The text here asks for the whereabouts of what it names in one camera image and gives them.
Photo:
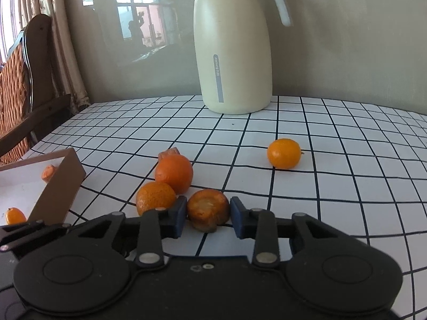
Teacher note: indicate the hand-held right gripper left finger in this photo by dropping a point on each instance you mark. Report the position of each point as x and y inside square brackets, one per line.
[180, 216]

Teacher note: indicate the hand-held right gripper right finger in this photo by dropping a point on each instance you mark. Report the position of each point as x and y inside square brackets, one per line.
[235, 216]

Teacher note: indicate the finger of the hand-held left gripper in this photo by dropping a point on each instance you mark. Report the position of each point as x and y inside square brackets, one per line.
[20, 235]

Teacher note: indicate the small orange kumquat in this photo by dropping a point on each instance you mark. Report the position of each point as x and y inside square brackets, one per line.
[15, 216]

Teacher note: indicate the brown cardboard box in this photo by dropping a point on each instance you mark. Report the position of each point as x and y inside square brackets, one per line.
[56, 186]

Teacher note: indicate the orange mandarin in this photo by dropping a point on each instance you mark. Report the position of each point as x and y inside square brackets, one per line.
[173, 173]
[153, 200]
[283, 153]

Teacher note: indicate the white checked tablecloth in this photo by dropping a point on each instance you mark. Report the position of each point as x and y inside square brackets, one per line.
[300, 200]

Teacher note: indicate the wicker wooden chair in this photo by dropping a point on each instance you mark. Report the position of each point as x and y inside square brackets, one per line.
[13, 100]

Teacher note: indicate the dark wooden sofa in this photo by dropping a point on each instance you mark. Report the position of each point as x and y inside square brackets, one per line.
[40, 60]

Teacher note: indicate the cream thermos jug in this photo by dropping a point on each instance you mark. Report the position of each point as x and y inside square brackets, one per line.
[233, 40]

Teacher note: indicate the beige patterned curtain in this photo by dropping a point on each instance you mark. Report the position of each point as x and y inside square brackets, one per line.
[63, 40]

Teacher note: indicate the window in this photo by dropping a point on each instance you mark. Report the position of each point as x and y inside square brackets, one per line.
[6, 23]

